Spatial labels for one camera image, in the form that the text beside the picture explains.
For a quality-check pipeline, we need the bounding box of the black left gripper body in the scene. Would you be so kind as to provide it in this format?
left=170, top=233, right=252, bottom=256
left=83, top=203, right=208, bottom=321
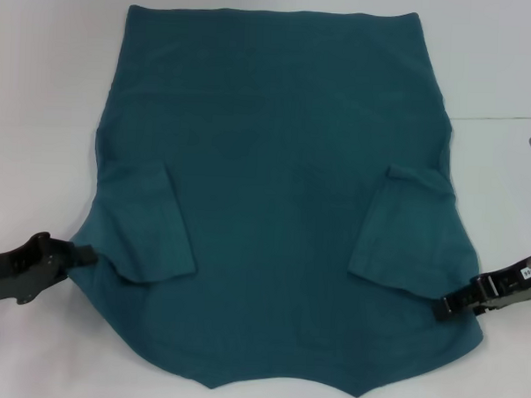
left=0, top=230, right=74, bottom=310

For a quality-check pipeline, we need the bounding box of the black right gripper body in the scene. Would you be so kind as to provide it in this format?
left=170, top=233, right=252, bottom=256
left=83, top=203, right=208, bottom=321
left=476, top=254, right=531, bottom=311

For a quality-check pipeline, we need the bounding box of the teal blue t-shirt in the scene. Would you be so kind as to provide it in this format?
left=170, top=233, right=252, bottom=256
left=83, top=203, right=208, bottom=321
left=62, top=0, right=498, bottom=390

